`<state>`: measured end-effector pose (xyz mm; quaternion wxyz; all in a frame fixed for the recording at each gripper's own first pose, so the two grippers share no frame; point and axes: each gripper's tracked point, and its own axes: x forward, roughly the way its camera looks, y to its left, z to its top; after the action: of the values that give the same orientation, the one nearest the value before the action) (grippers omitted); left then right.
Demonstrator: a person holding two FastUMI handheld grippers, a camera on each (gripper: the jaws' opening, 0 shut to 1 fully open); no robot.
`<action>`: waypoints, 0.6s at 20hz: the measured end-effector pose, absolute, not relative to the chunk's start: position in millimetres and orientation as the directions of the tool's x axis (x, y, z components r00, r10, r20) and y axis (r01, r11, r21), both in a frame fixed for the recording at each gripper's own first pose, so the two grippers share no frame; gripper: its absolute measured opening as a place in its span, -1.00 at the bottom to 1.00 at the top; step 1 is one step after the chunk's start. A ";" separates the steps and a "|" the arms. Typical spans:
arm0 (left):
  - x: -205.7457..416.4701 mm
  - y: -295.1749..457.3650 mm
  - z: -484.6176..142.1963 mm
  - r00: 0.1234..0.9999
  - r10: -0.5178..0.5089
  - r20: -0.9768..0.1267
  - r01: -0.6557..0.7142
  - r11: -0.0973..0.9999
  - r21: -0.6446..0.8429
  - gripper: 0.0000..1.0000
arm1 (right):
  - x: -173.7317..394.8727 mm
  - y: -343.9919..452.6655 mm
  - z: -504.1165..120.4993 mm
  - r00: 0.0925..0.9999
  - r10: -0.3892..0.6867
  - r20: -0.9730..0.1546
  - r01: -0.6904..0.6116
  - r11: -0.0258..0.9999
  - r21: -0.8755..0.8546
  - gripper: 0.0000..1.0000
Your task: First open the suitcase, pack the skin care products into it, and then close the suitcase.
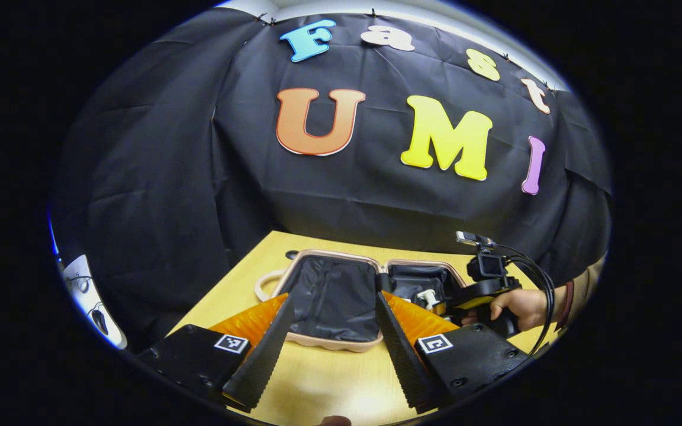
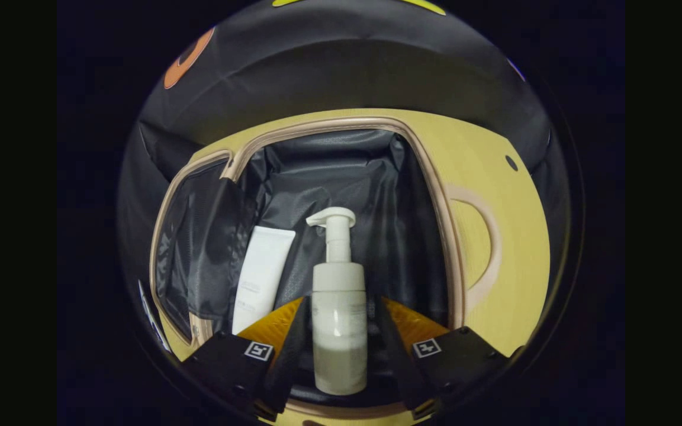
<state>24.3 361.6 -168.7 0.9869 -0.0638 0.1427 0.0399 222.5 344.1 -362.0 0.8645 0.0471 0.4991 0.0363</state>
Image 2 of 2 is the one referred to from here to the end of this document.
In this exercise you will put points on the black backdrop cloth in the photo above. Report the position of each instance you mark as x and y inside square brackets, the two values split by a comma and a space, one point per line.
[317, 71]

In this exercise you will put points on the white squeeze tube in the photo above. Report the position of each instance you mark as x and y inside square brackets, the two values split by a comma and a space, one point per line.
[261, 278]

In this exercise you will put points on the white pump bottle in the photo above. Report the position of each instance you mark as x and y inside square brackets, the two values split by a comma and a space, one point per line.
[339, 331]

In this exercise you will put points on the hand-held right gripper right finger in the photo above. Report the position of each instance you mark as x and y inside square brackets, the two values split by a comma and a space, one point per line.
[394, 361]

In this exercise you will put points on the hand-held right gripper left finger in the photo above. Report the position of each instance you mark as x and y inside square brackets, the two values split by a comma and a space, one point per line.
[288, 367]

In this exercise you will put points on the pink suitcase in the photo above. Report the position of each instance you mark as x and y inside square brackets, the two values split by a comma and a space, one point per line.
[347, 171]

